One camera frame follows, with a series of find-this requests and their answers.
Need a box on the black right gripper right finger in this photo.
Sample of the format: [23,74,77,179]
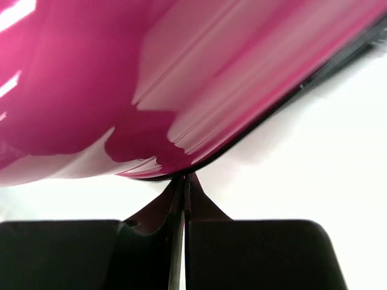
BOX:
[184,173,242,289]

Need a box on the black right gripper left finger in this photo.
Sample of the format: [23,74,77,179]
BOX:
[105,178,185,290]

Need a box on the pink teal kids suitcase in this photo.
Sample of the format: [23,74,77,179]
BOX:
[1,1,386,186]

